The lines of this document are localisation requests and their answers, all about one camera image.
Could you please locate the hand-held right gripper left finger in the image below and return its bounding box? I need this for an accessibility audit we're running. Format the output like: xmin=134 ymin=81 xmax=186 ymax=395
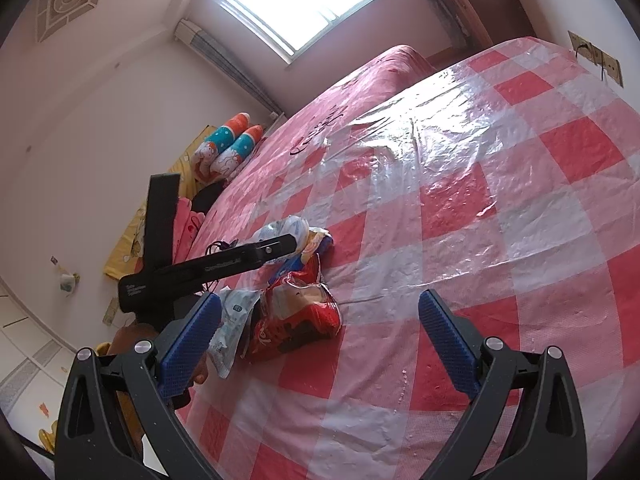
xmin=55 ymin=292 xmax=223 ymax=480

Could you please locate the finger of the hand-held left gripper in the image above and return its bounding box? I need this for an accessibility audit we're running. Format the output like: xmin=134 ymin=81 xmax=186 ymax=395
xmin=252 ymin=234 xmax=297 ymax=267

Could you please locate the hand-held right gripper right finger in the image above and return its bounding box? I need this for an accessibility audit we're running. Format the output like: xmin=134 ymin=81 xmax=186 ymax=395
xmin=417 ymin=289 xmax=588 ymax=480

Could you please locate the clear plastic bottle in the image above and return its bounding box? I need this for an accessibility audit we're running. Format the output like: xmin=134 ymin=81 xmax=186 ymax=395
xmin=254 ymin=215 xmax=310 ymax=261

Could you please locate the yellow and blue snack packet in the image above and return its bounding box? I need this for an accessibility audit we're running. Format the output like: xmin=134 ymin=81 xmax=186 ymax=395
xmin=295 ymin=227 xmax=335 ymax=263

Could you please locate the white and blue plastic packet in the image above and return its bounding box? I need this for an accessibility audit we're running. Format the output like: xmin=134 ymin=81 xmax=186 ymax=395
xmin=207 ymin=287 xmax=262 ymax=380

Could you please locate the red snack packet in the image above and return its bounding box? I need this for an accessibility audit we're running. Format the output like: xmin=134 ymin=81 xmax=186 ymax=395
xmin=245 ymin=255 xmax=343 ymax=365

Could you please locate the person's left hand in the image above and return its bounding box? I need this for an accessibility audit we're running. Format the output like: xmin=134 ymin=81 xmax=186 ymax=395
xmin=107 ymin=322 xmax=157 ymax=357

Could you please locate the yellow printed blanket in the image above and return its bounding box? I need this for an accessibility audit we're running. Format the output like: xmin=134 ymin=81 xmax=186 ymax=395
xmin=103 ymin=125 xmax=216 ymax=278

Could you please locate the pink clothing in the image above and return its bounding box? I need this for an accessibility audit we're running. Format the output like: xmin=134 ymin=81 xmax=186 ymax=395
xmin=170 ymin=197 xmax=207 ymax=262

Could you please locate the dark cloth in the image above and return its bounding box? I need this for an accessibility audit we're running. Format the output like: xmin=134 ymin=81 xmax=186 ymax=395
xmin=191 ymin=182 xmax=227 ymax=217

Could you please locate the orange and teal pillow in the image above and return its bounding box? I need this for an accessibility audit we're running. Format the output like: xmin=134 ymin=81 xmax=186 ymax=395
xmin=194 ymin=112 xmax=251 ymax=181
xmin=212 ymin=125 xmax=266 ymax=182

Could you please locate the checkered plastic sheet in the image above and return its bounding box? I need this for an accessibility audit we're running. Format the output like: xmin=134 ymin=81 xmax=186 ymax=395
xmin=170 ymin=37 xmax=640 ymax=480

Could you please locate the window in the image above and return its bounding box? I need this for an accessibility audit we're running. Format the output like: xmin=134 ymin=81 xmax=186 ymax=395
xmin=215 ymin=0 xmax=388 ymax=57

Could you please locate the brown wooden cabinet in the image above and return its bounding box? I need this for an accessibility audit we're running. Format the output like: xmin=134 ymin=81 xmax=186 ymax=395
xmin=410 ymin=0 xmax=536 ymax=61

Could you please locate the black cable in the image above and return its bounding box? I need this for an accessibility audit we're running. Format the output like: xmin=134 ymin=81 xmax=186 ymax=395
xmin=200 ymin=239 xmax=242 ymax=296

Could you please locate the wall air conditioner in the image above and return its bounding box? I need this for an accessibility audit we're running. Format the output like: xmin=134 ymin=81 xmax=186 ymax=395
xmin=174 ymin=19 xmax=212 ymax=50

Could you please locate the wall socket plate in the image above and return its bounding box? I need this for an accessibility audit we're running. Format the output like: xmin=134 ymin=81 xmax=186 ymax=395
xmin=568 ymin=31 xmax=624 ymax=87

